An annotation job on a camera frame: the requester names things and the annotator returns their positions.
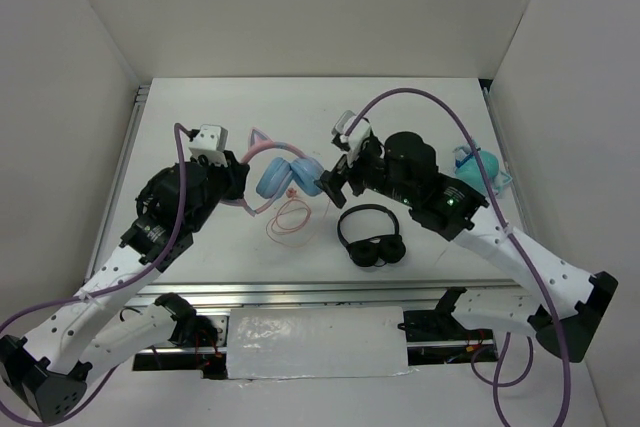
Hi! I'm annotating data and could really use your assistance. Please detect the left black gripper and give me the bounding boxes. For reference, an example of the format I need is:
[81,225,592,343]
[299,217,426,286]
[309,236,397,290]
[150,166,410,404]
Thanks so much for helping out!
[187,150,251,233]

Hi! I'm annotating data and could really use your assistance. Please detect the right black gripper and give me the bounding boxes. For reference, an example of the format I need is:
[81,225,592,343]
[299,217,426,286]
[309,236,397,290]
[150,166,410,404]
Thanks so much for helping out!
[313,135,415,207]

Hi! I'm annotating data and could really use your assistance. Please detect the pink blue cat-ear headphones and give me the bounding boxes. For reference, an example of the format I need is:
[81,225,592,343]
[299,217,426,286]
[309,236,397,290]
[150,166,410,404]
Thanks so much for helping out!
[223,128,324,217]

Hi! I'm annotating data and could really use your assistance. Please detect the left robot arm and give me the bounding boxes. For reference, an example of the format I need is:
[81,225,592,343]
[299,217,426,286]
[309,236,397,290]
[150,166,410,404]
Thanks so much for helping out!
[1,151,249,425]

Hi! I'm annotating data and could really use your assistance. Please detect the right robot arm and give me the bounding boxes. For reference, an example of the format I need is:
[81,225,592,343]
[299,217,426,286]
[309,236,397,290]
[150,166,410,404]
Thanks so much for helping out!
[317,131,618,363]

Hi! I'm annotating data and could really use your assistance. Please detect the black on-ear headphones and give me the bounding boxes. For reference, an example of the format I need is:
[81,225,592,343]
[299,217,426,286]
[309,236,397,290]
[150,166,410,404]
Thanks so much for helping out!
[336,204,407,268]

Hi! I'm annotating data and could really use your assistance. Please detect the teal cat-ear headphones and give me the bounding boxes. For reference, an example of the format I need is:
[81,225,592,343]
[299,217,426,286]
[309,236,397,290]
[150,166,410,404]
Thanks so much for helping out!
[453,144,512,197]

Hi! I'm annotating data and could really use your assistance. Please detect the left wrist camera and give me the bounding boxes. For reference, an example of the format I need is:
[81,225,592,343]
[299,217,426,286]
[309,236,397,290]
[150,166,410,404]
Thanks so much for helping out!
[188,124,228,167]

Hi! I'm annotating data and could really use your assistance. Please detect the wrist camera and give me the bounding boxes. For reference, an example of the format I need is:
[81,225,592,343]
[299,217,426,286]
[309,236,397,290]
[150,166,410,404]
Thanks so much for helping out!
[331,110,372,167]
[188,124,228,167]

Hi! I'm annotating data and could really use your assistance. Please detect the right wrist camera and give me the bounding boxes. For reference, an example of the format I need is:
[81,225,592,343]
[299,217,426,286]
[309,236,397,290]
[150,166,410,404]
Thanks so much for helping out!
[331,110,372,167]

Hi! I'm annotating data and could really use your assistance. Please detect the aluminium rail frame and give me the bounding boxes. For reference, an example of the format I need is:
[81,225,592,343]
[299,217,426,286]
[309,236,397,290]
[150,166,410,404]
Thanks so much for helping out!
[92,77,513,306]

